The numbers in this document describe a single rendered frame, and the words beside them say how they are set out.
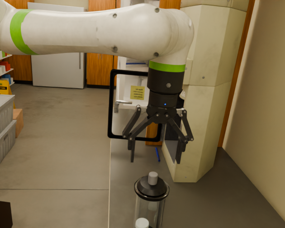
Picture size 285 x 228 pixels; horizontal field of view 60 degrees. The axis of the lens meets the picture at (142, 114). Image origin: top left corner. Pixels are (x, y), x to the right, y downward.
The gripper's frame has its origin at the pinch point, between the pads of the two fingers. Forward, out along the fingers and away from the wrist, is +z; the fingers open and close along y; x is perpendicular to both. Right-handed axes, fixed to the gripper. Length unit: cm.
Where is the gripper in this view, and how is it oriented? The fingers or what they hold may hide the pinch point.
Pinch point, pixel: (155, 157)
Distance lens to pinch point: 73.6
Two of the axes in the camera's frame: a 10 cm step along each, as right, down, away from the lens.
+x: 0.9, 3.6, -9.3
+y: -9.9, -0.5, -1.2
